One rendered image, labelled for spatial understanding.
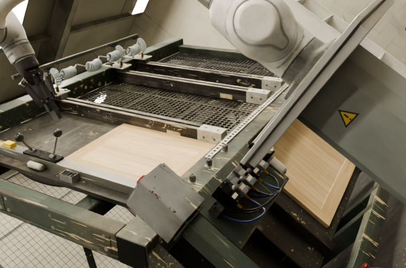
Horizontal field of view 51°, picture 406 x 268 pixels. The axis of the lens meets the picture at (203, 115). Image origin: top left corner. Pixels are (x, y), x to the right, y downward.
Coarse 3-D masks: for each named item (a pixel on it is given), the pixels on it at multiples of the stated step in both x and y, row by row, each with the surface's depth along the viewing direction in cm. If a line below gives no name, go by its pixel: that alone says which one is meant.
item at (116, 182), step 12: (12, 156) 190; (24, 156) 185; (48, 168) 180; (60, 168) 176; (72, 168) 172; (84, 168) 172; (96, 168) 171; (96, 180) 167; (108, 180) 163; (120, 180) 162; (132, 180) 162
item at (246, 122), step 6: (282, 90) 244; (276, 96) 235; (270, 102) 227; (258, 108) 220; (264, 108) 220; (252, 114) 213; (258, 114) 213; (246, 120) 206; (252, 120) 207; (240, 126) 200; (234, 132) 194; (228, 138) 189; (216, 150) 179; (210, 156) 174
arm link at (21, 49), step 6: (18, 42) 144; (24, 42) 146; (6, 48) 144; (12, 48) 144; (18, 48) 144; (24, 48) 145; (30, 48) 147; (6, 54) 146; (12, 54) 144; (18, 54) 144; (24, 54) 145; (30, 54) 147; (12, 60) 145; (18, 60) 146
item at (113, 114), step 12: (60, 84) 235; (60, 96) 235; (60, 108) 238; (72, 108) 233; (84, 108) 228; (96, 108) 224; (108, 108) 225; (120, 108) 222; (108, 120) 222; (120, 120) 218; (132, 120) 214; (144, 120) 210; (156, 120) 206; (168, 120) 207; (180, 120) 205; (180, 132) 201; (192, 132) 198; (204, 132) 194; (216, 132) 191
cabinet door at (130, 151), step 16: (128, 128) 211; (144, 128) 211; (96, 144) 196; (112, 144) 196; (128, 144) 196; (144, 144) 195; (160, 144) 194; (176, 144) 194; (192, 144) 193; (208, 144) 192; (80, 160) 183; (96, 160) 183; (112, 160) 182; (128, 160) 182; (144, 160) 181; (160, 160) 181; (176, 160) 180; (192, 160) 179; (128, 176) 169
